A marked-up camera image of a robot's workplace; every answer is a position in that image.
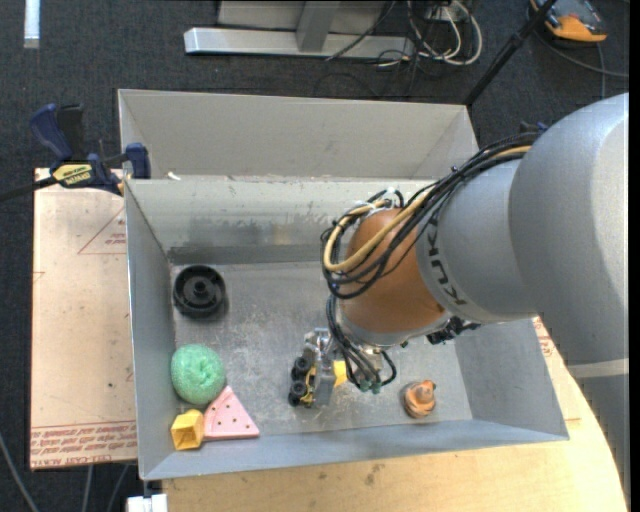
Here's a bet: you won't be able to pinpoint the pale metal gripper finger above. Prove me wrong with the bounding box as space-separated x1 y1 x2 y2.
302 328 332 372
314 369 335 408

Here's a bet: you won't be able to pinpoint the yellow toy truck black wheels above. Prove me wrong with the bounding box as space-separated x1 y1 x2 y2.
288 355 348 409

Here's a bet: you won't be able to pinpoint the grey metal bin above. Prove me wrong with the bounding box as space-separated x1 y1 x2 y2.
117 88 570 482

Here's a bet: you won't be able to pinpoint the orange striped toy animal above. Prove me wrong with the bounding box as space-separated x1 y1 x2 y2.
401 379 438 420

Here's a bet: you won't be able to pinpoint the pink watermelon slice toy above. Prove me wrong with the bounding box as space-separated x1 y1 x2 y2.
202 384 261 442

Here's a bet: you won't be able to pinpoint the green sponge ball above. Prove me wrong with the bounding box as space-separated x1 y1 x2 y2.
169 343 227 406

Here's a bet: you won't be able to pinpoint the black round plastic spool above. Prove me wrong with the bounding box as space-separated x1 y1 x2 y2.
171 264 229 320

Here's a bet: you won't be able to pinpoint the yellow hollow cube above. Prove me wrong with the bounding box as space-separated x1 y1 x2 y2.
169 408 206 452

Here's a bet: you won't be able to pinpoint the brown cardboard board red print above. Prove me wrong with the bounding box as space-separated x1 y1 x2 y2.
29 167 582 471

